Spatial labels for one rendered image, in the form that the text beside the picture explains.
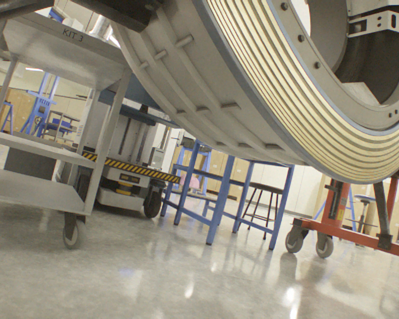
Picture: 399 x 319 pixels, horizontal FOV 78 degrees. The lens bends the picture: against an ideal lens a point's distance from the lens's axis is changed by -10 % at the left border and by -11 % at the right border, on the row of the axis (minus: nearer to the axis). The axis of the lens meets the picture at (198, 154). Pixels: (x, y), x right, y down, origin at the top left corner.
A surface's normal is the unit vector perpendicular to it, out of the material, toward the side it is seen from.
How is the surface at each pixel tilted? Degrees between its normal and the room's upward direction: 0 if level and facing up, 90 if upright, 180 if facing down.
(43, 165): 90
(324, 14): 110
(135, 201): 90
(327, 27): 101
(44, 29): 90
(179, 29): 141
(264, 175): 90
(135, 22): 180
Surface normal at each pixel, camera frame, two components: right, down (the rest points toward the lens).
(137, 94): 0.54, 0.07
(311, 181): -0.29, -0.16
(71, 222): -0.51, -0.21
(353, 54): -0.73, -0.48
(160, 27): -0.72, 0.55
